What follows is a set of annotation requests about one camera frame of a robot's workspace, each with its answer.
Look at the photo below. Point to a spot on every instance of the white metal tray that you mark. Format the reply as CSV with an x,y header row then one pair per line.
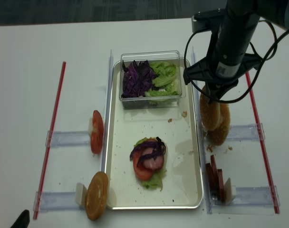
x,y
176,127

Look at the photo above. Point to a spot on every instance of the lower right clear holder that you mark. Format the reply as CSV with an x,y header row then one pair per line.
x,y
248,201

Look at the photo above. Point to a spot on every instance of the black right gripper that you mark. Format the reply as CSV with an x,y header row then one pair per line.
x,y
221,72

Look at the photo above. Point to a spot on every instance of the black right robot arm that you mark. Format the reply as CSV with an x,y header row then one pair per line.
x,y
232,29

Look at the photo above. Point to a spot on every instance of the clear holder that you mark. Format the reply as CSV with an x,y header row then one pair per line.
x,y
64,139
250,132
55,201
248,201

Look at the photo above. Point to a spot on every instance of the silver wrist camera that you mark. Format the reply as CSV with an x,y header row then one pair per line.
x,y
207,20

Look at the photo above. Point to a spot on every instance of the lower left clear holder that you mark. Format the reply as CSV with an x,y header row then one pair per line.
x,y
55,201

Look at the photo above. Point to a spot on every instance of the left red strip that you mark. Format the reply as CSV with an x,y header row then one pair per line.
x,y
45,162

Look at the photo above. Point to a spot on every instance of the clear plastic salad container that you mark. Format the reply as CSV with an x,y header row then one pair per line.
x,y
172,56

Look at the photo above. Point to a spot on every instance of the upright tomato slice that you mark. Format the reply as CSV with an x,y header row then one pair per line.
x,y
97,132

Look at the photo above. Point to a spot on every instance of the shredded purple cabbage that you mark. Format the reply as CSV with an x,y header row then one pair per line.
x,y
137,79

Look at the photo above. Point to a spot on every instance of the upper right clear holder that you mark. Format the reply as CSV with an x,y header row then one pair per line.
x,y
250,132

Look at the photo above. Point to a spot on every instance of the lettuce leaf on burger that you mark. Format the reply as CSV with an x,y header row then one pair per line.
x,y
154,181

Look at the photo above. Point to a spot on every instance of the sesame top bun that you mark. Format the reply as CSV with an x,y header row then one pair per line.
x,y
210,113

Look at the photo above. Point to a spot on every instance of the right red strip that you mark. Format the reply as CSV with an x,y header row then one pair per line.
x,y
264,154

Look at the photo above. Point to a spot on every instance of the white block behind tomato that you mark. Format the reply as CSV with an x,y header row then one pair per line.
x,y
90,126

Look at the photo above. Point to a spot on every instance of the tomato slice on burger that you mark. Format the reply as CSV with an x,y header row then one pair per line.
x,y
141,173

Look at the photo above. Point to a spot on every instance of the white block lower right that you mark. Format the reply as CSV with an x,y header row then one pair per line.
x,y
229,191

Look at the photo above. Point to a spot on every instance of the red strip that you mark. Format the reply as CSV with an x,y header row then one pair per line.
x,y
264,154
45,162

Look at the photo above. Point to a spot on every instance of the sliced red meat sticks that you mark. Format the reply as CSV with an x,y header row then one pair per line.
x,y
215,180

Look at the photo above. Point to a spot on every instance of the white block lower left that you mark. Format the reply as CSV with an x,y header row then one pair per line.
x,y
80,195

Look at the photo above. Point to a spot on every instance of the green lettuce leaves in container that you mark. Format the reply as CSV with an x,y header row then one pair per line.
x,y
165,82

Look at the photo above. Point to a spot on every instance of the black left gripper tip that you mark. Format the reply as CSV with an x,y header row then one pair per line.
x,y
22,221

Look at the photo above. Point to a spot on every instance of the upper left clear holder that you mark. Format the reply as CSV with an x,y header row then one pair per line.
x,y
64,139

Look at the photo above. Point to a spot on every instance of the plain bottom bun upright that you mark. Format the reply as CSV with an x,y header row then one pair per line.
x,y
97,196

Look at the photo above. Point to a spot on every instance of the sesame bun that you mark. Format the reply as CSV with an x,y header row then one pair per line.
x,y
210,113
219,135

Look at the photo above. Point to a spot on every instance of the sausage slice on burger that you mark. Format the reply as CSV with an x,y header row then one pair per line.
x,y
151,160

